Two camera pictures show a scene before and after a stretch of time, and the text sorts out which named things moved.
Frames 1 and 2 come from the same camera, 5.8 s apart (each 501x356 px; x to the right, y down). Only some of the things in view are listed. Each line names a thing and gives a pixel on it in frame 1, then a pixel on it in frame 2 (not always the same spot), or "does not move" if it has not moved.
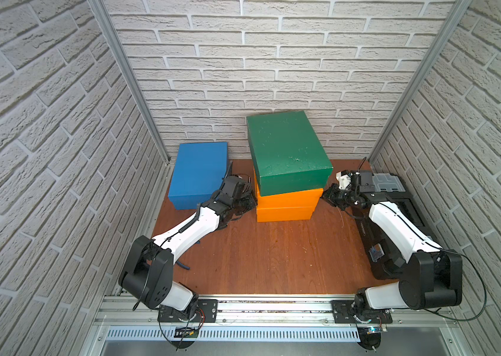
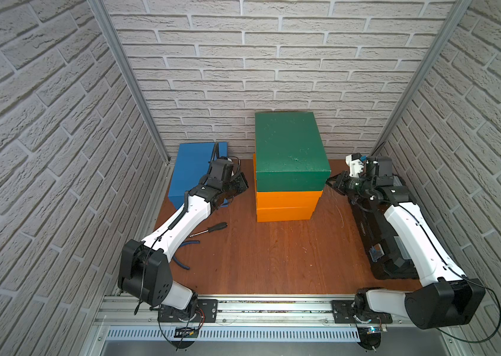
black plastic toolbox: (386, 251) does not move
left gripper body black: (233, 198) -> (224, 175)
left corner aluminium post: (103, 16) does not move
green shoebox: (287, 153) does not move
